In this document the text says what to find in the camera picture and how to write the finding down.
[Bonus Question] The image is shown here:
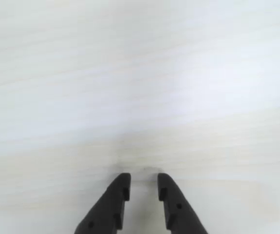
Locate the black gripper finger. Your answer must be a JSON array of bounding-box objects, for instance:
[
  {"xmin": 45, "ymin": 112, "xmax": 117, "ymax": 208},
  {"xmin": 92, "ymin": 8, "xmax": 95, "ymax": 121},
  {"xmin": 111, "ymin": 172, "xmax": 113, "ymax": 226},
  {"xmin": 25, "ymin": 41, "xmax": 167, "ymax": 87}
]
[
  {"xmin": 157, "ymin": 173, "xmax": 209, "ymax": 234},
  {"xmin": 74, "ymin": 173, "xmax": 131, "ymax": 234}
]

